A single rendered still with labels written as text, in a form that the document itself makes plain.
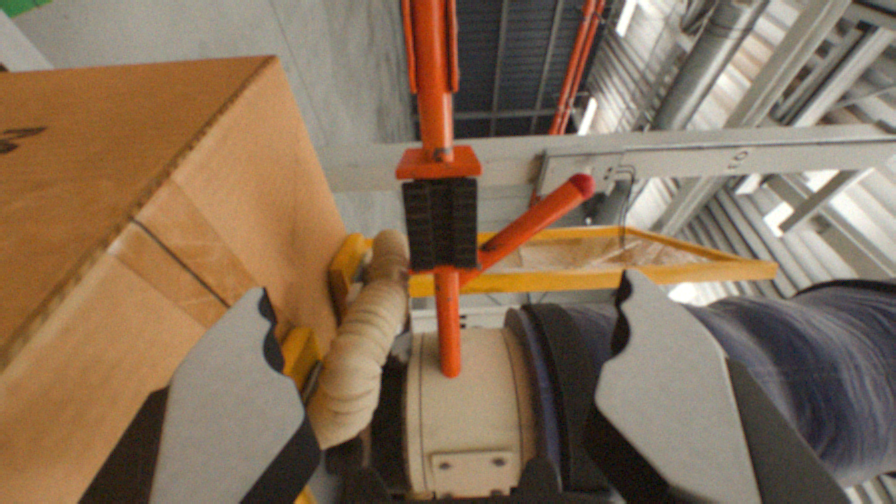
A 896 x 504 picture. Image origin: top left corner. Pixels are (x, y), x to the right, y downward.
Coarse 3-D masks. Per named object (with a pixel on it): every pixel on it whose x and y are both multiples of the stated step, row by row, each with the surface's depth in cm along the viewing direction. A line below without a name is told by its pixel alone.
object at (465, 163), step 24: (408, 168) 21; (432, 168) 21; (456, 168) 21; (480, 168) 21; (408, 192) 21; (432, 192) 22; (456, 192) 21; (408, 216) 21; (432, 216) 22; (456, 216) 22; (408, 240) 22; (432, 240) 23; (456, 240) 22; (408, 264) 25; (432, 264) 23; (456, 264) 23; (480, 264) 24
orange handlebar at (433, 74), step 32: (416, 0) 18; (448, 0) 18; (416, 32) 18; (448, 32) 19; (416, 64) 19; (448, 64) 20; (448, 96) 20; (448, 128) 21; (448, 160) 22; (448, 288) 27; (448, 320) 28; (448, 352) 30
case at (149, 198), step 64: (128, 64) 26; (192, 64) 25; (256, 64) 24; (0, 128) 19; (64, 128) 19; (128, 128) 18; (192, 128) 18; (256, 128) 22; (0, 192) 15; (64, 192) 14; (128, 192) 14; (192, 192) 16; (256, 192) 22; (320, 192) 34; (0, 256) 12; (64, 256) 12; (128, 256) 13; (192, 256) 16; (256, 256) 22; (320, 256) 33; (0, 320) 10; (64, 320) 10; (128, 320) 13; (192, 320) 16; (320, 320) 32; (0, 384) 9; (64, 384) 10; (128, 384) 12; (0, 448) 9; (64, 448) 10
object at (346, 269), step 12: (348, 240) 40; (360, 240) 41; (348, 252) 37; (360, 252) 41; (336, 264) 35; (348, 264) 36; (360, 264) 40; (336, 276) 34; (348, 276) 35; (360, 276) 38; (336, 288) 35; (348, 288) 36; (336, 300) 36
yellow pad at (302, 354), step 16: (288, 336) 25; (304, 336) 25; (288, 352) 23; (304, 352) 24; (320, 352) 27; (288, 368) 22; (304, 368) 24; (320, 368) 25; (304, 384) 24; (304, 400) 22; (336, 448) 25; (352, 448) 25; (320, 464) 24; (336, 464) 25; (352, 464) 25; (320, 480) 24; (336, 480) 27; (304, 496) 22; (320, 496) 24; (336, 496) 27
